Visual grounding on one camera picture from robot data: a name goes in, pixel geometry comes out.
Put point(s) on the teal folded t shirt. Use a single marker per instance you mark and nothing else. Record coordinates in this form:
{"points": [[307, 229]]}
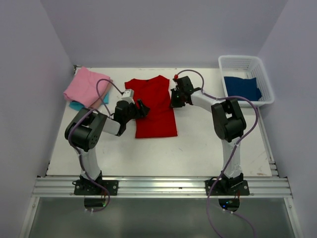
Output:
{"points": [[78, 106]]}

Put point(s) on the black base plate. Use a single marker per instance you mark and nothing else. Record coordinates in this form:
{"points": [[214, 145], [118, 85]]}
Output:
{"points": [[225, 188], [86, 187]]}

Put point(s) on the pink folded t shirt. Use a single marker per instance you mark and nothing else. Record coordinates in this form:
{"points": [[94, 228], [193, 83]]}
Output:
{"points": [[82, 88]]}

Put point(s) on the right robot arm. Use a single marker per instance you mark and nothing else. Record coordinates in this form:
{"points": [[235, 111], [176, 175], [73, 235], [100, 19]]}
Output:
{"points": [[228, 122]]}

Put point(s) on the blue t shirt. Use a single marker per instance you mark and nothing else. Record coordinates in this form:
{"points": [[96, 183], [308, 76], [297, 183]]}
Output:
{"points": [[246, 88]]}

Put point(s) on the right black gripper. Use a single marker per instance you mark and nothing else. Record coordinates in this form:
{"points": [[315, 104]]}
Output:
{"points": [[175, 98]]}

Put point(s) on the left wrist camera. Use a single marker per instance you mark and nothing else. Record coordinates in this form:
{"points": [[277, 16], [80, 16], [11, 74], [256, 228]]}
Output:
{"points": [[128, 96]]}

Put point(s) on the aluminium mounting rail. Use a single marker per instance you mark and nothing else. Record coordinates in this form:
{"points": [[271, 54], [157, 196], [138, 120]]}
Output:
{"points": [[165, 187]]}

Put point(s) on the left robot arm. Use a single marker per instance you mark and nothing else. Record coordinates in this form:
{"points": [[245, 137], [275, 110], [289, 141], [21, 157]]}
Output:
{"points": [[84, 131]]}

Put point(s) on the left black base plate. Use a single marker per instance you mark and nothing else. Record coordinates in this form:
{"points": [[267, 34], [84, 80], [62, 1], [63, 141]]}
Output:
{"points": [[86, 187]]}

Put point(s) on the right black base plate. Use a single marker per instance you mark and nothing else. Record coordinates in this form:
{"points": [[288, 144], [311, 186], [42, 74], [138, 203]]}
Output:
{"points": [[225, 188]]}

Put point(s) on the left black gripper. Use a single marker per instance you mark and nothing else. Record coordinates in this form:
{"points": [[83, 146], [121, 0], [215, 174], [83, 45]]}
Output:
{"points": [[136, 110]]}

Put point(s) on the beige folded t shirt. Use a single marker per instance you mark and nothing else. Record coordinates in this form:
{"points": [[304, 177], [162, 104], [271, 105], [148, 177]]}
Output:
{"points": [[104, 88]]}

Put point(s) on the white plastic basket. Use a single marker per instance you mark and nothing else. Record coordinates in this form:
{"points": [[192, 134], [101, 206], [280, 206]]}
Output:
{"points": [[245, 76]]}

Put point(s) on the red t shirt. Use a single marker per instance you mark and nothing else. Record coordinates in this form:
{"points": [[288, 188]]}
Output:
{"points": [[154, 93]]}

